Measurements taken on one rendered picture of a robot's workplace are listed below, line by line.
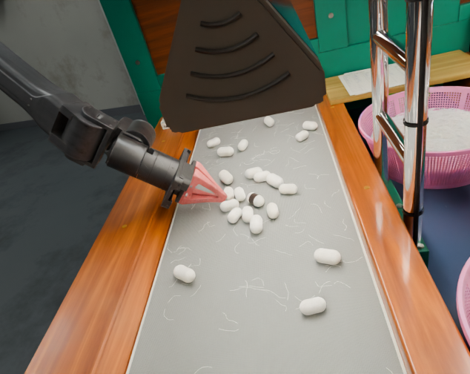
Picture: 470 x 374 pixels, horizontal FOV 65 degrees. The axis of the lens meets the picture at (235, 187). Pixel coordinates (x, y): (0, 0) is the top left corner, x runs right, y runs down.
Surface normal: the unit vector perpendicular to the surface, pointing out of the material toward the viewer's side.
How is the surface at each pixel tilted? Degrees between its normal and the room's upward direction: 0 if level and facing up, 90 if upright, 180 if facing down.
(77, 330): 0
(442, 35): 90
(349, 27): 90
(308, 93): 90
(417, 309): 0
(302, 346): 0
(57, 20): 90
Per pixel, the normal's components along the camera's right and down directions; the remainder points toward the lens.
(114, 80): -0.25, 0.58
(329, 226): -0.24, -0.81
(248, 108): -0.05, 0.57
